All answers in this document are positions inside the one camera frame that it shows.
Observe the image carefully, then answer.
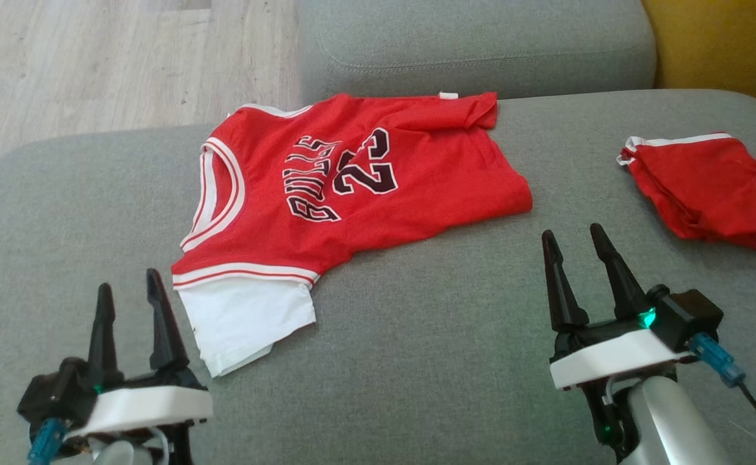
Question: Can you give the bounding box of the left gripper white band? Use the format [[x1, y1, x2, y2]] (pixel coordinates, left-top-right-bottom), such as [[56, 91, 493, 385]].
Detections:
[[68, 269, 214, 441]]

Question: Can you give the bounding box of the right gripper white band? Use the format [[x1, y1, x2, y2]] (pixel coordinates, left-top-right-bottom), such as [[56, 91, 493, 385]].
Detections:
[[541, 223, 693, 392]]

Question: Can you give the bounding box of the red shorts white stripe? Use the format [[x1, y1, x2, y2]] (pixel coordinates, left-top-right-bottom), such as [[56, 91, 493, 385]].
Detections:
[[616, 132, 756, 251]]

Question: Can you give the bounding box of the red Bulls basketball jersey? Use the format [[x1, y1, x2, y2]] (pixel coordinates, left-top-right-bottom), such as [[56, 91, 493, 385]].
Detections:
[[171, 92, 534, 378]]

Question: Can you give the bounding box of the grey sofa seat cushion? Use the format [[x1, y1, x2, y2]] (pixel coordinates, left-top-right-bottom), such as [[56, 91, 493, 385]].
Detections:
[[0, 89, 756, 465]]

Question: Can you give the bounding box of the grey sofa back cushion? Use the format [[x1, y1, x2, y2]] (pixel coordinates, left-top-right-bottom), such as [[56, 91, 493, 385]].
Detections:
[[297, 0, 658, 108]]

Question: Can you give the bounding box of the mustard yellow furniture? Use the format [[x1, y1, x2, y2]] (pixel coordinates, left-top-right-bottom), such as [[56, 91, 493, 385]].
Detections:
[[642, 0, 756, 122]]

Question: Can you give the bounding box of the left black cable blue plug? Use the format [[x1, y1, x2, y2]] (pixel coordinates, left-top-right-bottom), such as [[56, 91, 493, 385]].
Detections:
[[27, 418, 70, 465]]

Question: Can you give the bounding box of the black cable blue plug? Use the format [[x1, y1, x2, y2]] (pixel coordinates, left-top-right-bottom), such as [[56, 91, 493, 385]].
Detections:
[[27, 418, 70, 465], [688, 333, 756, 465]]

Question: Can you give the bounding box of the right black cable blue plug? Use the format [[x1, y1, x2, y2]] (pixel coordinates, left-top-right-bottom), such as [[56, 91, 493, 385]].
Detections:
[[688, 333, 756, 465]]

